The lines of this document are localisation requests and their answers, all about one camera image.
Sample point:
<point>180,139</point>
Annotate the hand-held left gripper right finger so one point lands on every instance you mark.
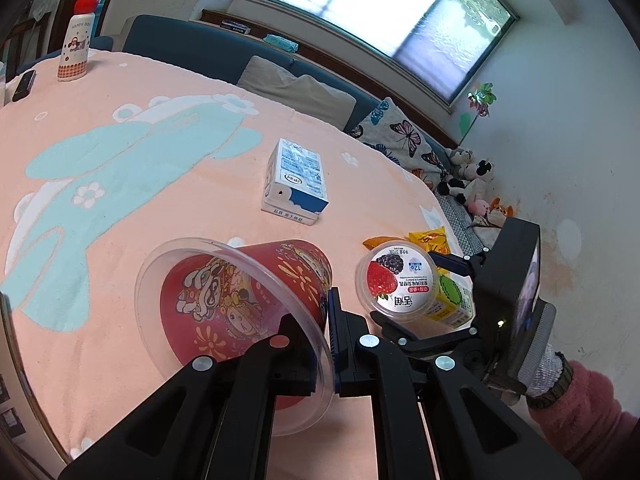
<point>336,350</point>

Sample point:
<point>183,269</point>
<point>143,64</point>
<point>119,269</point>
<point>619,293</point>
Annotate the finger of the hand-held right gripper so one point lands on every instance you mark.
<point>440,342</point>
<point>457,264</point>

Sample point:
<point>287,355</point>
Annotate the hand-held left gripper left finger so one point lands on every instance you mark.
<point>240,385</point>

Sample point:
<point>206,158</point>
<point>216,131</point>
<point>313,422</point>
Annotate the small yogurt cup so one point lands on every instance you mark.
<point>397,280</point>

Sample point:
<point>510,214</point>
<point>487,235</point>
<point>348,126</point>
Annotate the red printed cup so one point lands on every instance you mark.
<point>240,295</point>

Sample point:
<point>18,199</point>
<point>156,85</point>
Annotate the person's right forearm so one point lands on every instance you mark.
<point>595,425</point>

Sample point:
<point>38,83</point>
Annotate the person's right hand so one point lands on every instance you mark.
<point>545,370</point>

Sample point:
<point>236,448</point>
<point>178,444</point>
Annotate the yellow snack packet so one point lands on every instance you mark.
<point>432,241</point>

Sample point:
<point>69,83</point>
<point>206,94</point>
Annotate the yellow and green juice box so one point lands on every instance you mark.
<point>452,300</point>

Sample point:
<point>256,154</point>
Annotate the pink plush toy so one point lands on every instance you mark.
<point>478,208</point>

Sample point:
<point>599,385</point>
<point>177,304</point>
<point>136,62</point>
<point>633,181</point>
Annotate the orange fox plush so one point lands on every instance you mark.
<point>500,210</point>

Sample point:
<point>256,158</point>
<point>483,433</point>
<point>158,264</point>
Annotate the orange wrapper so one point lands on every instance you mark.
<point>380,242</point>

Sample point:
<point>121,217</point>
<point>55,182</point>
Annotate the black and white cow plush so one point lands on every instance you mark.
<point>470,180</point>

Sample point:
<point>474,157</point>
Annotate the grey plush toy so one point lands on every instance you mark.
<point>460,155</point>

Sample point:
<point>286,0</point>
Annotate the butterfly print pillow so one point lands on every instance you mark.
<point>400,135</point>

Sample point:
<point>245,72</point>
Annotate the colourful pinwheel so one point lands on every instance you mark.
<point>481,102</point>

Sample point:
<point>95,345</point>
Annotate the blue and white milk carton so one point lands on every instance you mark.
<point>297,185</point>

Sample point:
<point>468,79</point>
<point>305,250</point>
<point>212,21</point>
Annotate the pink flower-print blanket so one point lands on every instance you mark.
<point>150,185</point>

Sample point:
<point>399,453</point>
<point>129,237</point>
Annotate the grey pillow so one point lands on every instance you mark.
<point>295,92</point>

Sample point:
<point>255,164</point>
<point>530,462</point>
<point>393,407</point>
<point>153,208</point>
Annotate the window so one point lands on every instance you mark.
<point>380,15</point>

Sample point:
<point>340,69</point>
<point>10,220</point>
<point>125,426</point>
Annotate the teal tissue pack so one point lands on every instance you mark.
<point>280,42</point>

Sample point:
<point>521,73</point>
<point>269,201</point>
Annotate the book on window sill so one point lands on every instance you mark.
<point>235,26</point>

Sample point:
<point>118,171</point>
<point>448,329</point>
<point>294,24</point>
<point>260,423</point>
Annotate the blue sofa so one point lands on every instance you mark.
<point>190,47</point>

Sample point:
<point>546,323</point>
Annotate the black phone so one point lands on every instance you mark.
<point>25,86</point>

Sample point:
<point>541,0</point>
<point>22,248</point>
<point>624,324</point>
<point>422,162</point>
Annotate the white bottle with red cap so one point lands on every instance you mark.
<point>75,45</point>

